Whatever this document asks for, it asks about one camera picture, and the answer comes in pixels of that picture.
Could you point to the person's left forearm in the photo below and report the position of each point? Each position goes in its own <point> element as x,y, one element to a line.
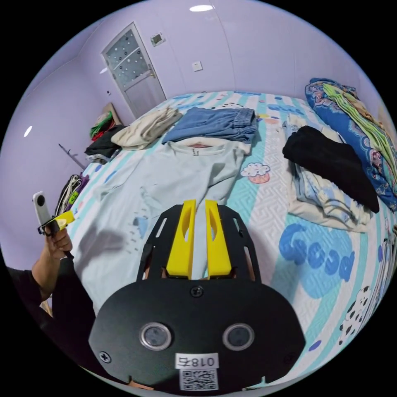
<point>43,274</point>

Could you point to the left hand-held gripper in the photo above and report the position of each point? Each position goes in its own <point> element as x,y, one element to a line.
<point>49,229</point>

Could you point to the light blue short sleeve shirt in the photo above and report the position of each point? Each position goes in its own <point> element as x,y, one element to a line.
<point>155,189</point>

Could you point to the white wall control panel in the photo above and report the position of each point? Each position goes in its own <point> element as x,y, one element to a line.
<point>157,39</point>

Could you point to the white door with dotted glass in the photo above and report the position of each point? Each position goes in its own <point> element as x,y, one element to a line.
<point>136,71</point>

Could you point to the pile of clothes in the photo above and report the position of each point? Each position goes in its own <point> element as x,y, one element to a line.
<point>325,173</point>
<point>214,125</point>
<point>70,190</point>
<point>104,141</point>

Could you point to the person's body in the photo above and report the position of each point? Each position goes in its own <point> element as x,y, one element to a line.
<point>69,307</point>

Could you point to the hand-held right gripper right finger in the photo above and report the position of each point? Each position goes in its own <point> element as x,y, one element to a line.
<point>218,248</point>

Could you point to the white wall switch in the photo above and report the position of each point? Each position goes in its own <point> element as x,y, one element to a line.
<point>196,65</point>

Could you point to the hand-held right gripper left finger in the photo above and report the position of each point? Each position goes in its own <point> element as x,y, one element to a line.
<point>181,245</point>

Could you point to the person's left hand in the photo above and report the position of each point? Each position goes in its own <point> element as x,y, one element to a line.
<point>58,245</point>

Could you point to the bed with printed striped sheet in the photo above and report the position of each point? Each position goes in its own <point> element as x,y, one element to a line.
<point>273,223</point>

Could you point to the blue floral folded quilt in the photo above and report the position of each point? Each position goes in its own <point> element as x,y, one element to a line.
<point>350,124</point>

